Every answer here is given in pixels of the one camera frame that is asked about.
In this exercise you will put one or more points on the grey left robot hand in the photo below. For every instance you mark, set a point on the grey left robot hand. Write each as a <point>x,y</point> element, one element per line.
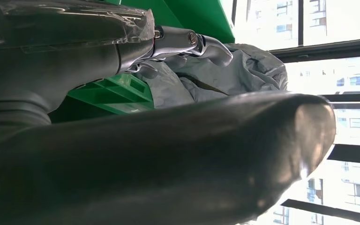
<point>167,161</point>

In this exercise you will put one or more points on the grey plastic mailer parcel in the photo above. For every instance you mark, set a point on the grey plastic mailer parcel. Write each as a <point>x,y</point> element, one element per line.
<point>217,77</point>

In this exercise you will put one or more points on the green plastic crate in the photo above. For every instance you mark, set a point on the green plastic crate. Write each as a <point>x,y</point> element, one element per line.
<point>118,93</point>

